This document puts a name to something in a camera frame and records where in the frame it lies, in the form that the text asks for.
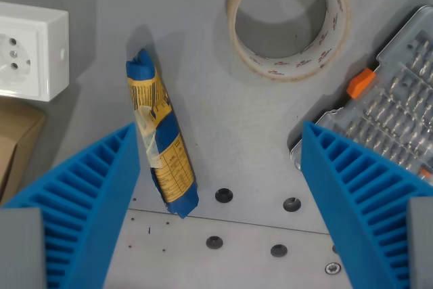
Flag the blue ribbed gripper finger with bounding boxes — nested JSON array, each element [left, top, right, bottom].
[[1, 122, 141, 289], [300, 120, 433, 289]]

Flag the blue and yellow rolled bag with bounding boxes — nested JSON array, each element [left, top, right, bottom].
[[125, 48, 200, 219]]

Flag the black table hole grommet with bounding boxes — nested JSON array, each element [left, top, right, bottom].
[[270, 243, 288, 259], [283, 196, 302, 213], [206, 235, 224, 250], [214, 187, 234, 204]]

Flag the brown cardboard box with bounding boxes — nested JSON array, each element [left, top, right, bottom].
[[0, 97, 47, 207]]

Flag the clear screwdriver bit case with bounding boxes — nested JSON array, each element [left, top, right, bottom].
[[287, 5, 433, 189]]

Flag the beige packing tape roll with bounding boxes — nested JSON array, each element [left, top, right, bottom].
[[227, 0, 351, 83]]

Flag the white wall socket box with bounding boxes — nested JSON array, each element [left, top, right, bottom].
[[0, 1, 70, 102]]

